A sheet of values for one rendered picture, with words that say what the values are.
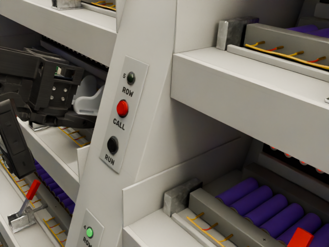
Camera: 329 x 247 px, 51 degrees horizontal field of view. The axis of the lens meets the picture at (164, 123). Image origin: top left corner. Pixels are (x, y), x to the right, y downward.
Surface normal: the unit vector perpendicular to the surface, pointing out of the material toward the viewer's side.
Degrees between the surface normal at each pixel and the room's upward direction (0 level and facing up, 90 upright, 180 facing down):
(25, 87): 90
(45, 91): 90
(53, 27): 108
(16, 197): 18
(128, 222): 90
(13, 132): 87
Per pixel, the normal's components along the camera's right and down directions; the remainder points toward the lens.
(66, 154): 0.04, -0.89
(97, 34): -0.76, 0.25
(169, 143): 0.64, 0.37
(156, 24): -0.71, -0.03
